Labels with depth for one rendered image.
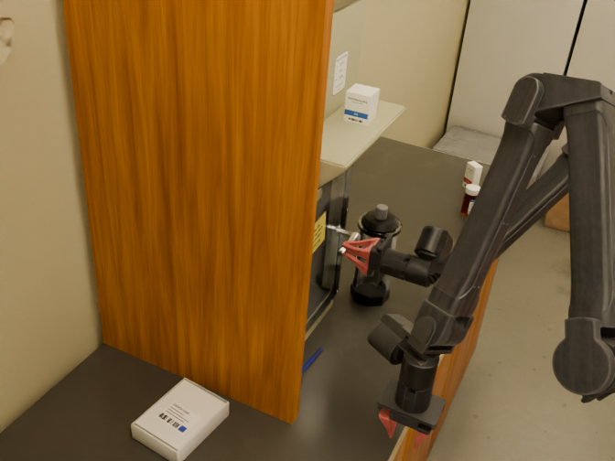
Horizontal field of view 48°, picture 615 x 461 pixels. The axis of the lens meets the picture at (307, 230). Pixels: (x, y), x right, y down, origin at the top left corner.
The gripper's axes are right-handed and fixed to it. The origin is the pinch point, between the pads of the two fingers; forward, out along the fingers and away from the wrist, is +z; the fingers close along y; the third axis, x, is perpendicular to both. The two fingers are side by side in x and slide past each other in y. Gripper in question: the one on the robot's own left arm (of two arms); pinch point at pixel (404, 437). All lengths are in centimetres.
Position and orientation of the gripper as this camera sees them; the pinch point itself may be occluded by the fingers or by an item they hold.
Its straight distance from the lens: 127.8
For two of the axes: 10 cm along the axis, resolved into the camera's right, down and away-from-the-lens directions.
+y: -8.9, -2.9, 3.4
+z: -0.7, 8.4, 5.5
